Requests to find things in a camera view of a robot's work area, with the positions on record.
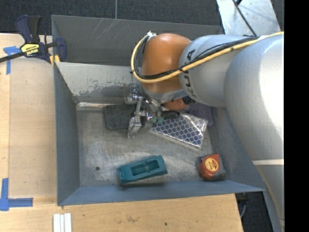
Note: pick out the purple soft toy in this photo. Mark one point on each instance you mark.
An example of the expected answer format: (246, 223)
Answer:
(201, 112)

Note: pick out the teal plastic block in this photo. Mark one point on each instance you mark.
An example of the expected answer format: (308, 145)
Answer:
(142, 169)

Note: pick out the orange and grey tape measure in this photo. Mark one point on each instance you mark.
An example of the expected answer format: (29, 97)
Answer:
(211, 167)

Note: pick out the red-orange round fruit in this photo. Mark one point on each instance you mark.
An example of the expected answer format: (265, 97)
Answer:
(175, 104)

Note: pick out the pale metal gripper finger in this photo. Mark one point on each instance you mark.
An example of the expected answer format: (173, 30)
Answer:
(132, 129)
(144, 124)

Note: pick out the grey metal bin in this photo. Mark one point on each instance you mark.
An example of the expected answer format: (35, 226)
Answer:
(101, 153)

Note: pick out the pale wood flat board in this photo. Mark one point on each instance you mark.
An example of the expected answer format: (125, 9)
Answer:
(31, 129)

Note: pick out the clear packet with blue hexagons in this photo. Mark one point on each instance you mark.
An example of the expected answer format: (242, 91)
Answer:
(181, 132)

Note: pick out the dark grey cloth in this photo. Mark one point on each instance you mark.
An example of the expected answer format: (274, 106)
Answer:
(117, 117)

